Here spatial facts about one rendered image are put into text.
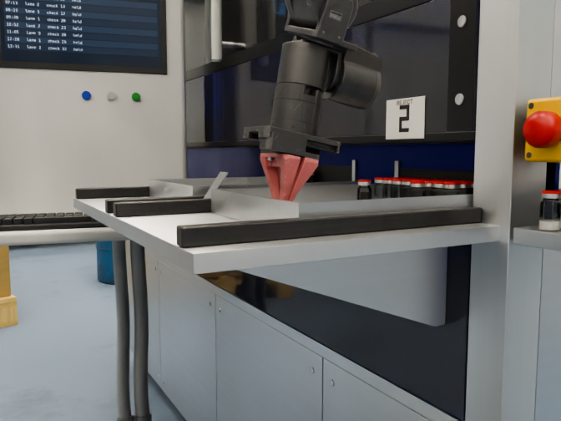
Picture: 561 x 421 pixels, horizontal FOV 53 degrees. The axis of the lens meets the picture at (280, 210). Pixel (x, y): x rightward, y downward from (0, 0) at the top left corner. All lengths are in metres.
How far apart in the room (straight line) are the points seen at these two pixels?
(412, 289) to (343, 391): 0.36
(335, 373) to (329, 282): 0.42
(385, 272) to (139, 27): 1.01
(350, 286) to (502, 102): 0.29
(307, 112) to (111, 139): 0.91
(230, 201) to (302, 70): 0.22
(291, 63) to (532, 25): 0.29
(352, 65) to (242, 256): 0.29
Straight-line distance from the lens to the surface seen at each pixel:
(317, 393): 1.16
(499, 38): 0.76
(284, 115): 0.65
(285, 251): 0.55
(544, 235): 0.71
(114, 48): 1.52
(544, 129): 0.66
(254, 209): 0.71
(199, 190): 0.92
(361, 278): 0.72
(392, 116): 0.89
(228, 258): 0.53
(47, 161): 1.50
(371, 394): 1.00
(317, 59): 0.67
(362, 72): 0.71
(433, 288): 0.80
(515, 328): 0.78
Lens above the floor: 0.97
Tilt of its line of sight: 6 degrees down
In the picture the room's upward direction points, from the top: straight up
